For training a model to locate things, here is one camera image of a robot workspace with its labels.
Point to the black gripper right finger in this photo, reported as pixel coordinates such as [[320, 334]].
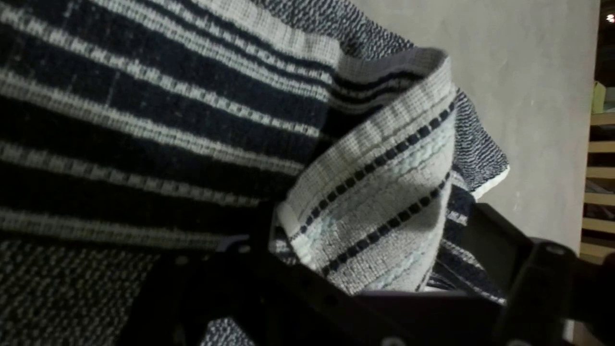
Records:
[[545, 288]]

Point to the grey striped towel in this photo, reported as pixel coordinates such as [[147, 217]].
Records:
[[193, 127]]

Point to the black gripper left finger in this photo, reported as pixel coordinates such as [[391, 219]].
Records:
[[243, 300]]

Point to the wooden chair with slatted back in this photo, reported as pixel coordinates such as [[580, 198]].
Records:
[[601, 192]]

